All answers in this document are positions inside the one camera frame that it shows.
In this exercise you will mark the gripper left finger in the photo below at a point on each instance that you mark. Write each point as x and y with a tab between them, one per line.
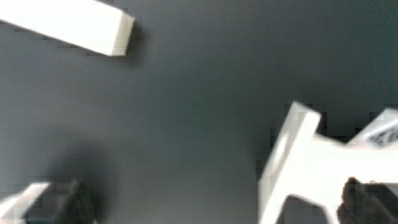
51	203

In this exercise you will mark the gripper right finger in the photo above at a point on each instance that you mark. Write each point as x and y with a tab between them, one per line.
369	205

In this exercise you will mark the white lamp base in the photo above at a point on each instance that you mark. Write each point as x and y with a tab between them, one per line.
316	162

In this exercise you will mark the white left barrier block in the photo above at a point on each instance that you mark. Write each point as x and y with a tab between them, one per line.
81	21

